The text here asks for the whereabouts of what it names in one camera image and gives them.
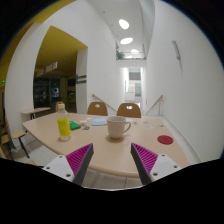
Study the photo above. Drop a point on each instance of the yellow labelled plastic bottle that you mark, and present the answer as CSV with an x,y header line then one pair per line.
x,y
63,125

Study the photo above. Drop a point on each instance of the wooden chair far left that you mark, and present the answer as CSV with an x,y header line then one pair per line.
x,y
7,137

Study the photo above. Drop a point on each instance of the red round coaster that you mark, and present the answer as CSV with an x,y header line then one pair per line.
x,y
164,139

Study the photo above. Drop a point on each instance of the green flat packet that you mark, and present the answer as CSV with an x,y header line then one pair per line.
x,y
74,126

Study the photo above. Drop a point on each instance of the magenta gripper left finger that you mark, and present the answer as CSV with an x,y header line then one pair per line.
x,y
72,167

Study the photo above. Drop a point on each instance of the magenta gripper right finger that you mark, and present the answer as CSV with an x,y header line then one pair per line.
x,y
151,166

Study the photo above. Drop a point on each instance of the wooden stair handrail left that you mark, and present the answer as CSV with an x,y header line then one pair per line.
x,y
97,99

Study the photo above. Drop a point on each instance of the beige ceramic mug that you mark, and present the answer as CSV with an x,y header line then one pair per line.
x,y
117,126

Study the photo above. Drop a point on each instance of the wooden stair handrail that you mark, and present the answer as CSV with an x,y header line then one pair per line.
x,y
155,108
97,99

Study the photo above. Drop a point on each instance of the large beige wooden table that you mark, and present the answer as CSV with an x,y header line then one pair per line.
x,y
110,156

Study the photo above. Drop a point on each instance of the wooden stair handrail right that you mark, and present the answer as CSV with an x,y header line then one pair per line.
x,y
155,108

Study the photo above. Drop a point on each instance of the small side table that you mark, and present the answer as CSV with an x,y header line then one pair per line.
x,y
32,112

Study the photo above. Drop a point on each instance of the right wooden chair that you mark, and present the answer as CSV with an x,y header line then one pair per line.
x,y
130,110

